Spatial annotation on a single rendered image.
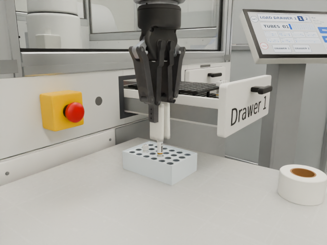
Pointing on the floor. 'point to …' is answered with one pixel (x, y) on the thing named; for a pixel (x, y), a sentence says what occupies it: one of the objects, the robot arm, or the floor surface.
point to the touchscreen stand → (281, 115)
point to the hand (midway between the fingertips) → (159, 120)
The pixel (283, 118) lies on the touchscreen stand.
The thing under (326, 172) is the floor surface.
